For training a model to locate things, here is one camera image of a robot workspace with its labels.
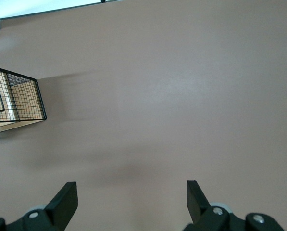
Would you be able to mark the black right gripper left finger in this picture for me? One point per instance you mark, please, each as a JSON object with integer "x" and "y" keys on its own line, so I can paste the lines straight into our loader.
{"x": 61, "y": 204}

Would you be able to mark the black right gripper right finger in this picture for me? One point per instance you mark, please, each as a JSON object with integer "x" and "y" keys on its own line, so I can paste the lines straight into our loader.
{"x": 197, "y": 204}

